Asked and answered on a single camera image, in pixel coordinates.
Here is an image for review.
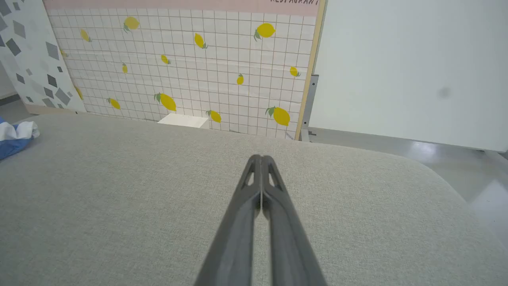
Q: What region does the lemon tile backdrop panel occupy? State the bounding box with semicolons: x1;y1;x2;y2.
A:
42;0;327;141

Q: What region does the blue and white garment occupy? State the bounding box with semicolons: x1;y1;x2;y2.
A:
0;117;40;160

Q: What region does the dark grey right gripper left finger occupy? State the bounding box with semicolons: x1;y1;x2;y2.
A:
194;155;263;286

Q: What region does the white box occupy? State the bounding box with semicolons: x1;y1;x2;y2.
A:
157;113;210;129

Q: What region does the grey diamond pattern panel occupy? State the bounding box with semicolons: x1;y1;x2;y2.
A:
0;0;87;113

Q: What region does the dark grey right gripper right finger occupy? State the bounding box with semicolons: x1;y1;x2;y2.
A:
262;155;328;286

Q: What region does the grey metal bracket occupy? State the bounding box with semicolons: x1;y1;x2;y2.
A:
300;74;319;142

